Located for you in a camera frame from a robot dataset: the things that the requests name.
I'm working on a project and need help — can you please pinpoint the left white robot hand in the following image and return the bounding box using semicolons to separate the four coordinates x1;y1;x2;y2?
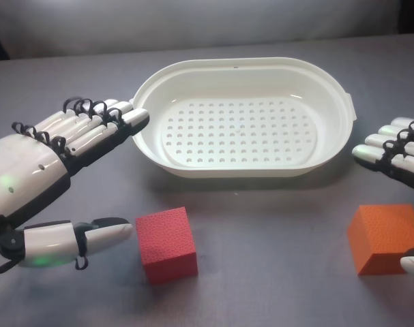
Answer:
0;97;151;275

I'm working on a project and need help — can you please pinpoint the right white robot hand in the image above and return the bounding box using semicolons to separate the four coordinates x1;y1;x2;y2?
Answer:
352;115;414;275

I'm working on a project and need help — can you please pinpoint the orange textured cube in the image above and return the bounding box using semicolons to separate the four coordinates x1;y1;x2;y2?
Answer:
346;203;414;276

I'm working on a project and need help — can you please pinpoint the white oval perforated basket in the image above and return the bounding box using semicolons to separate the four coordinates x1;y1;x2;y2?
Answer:
129;57;358;179

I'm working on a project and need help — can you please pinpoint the red textured cube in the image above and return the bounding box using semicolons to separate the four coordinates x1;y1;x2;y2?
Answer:
135;206;198;285

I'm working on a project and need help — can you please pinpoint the grey table cloth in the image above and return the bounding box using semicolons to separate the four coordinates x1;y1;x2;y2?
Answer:
0;32;414;327

